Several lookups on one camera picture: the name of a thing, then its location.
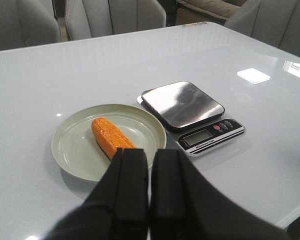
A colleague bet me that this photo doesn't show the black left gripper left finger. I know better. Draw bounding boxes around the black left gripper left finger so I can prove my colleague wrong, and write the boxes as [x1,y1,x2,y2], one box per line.
[44,148,149,240]

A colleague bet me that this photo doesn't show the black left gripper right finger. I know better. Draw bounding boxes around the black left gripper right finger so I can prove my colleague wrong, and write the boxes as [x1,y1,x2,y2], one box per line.
[149,149,290,240]

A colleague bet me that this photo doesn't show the orange corn cob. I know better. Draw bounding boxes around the orange corn cob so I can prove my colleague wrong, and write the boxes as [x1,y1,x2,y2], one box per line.
[91,117,136,160]

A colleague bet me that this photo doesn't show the light green plate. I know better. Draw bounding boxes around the light green plate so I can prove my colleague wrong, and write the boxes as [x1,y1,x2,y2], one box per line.
[51,104,167,183]

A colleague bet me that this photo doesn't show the black silver kitchen scale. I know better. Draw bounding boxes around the black silver kitchen scale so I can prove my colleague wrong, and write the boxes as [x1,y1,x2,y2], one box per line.
[137,81,246,157]

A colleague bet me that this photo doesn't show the right grey armchair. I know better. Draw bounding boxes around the right grey armchair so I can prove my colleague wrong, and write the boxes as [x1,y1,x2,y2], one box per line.
[65,0,167,41]

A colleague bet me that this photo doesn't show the grey armchair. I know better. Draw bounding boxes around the grey armchair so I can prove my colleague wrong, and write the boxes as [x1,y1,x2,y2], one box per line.
[224,0,300,57]
[65,0,167,41]
[0,0,61,51]

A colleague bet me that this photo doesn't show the left grey armchair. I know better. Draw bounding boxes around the left grey armchair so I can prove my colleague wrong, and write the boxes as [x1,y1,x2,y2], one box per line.
[0,0,61,51]

